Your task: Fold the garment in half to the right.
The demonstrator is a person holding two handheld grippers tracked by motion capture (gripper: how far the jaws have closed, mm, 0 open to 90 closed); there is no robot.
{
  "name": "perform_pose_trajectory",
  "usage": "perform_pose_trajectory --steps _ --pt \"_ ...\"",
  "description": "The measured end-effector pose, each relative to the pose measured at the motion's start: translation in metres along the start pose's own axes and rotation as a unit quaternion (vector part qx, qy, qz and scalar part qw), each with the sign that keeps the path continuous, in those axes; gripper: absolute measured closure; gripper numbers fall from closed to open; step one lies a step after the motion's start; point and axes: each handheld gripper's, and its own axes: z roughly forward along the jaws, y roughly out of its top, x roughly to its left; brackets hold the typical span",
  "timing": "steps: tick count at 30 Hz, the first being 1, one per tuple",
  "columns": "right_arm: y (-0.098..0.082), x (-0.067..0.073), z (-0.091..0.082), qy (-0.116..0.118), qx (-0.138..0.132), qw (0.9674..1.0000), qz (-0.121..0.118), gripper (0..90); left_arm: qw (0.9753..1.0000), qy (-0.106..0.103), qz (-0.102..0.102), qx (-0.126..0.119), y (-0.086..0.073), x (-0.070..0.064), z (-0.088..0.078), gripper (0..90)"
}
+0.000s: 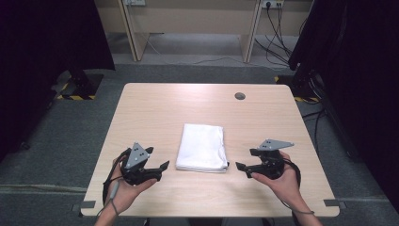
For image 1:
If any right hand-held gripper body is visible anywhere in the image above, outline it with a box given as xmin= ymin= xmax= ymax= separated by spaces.
xmin=250 ymin=138 xmax=295 ymax=181

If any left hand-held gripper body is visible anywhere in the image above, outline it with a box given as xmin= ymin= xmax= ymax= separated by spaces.
xmin=120 ymin=141 xmax=163 ymax=186

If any white printed tank top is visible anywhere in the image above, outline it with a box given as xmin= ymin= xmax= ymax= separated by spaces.
xmin=175 ymin=122 xmax=231 ymax=174

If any person's right hand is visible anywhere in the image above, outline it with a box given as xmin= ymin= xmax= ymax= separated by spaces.
xmin=251 ymin=151 xmax=304 ymax=210

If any person's left hand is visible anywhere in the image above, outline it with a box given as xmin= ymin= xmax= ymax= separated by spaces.
xmin=105 ymin=157 xmax=158 ymax=215

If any yellow black hazard tape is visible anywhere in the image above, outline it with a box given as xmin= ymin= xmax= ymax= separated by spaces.
xmin=56 ymin=93 xmax=97 ymax=102
xmin=274 ymin=74 xmax=321 ymax=104

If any black metal stand base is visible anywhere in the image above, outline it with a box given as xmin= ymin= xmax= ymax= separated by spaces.
xmin=51 ymin=69 xmax=104 ymax=101

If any black curtain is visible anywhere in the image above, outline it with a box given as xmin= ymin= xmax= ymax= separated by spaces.
xmin=287 ymin=0 xmax=399 ymax=215
xmin=0 ymin=0 xmax=116 ymax=162

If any beige wooden desk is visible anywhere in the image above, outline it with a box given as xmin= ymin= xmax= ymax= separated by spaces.
xmin=93 ymin=0 xmax=314 ymax=63

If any white power socket with plugs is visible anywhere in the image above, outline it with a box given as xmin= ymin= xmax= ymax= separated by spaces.
xmin=262 ymin=0 xmax=285 ymax=8

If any right hand-held gripper black cable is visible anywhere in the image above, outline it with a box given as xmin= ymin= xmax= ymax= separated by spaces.
xmin=281 ymin=158 xmax=315 ymax=217

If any hand-held gripper black cable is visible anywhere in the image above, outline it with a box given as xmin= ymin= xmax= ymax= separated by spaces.
xmin=281 ymin=158 xmax=315 ymax=217
xmin=96 ymin=148 xmax=132 ymax=218

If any left hand-held gripper black cable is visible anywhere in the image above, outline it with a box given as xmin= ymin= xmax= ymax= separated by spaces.
xmin=96 ymin=148 xmax=132 ymax=218

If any black floor cable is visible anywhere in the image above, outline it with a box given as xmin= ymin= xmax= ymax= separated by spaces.
xmin=302 ymin=107 xmax=327 ymax=154

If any thin grey floor cable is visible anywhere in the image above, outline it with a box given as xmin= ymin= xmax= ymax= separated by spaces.
xmin=137 ymin=31 xmax=283 ymax=69

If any black power cable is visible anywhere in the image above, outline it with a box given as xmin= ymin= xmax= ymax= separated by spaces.
xmin=253 ymin=3 xmax=295 ymax=68

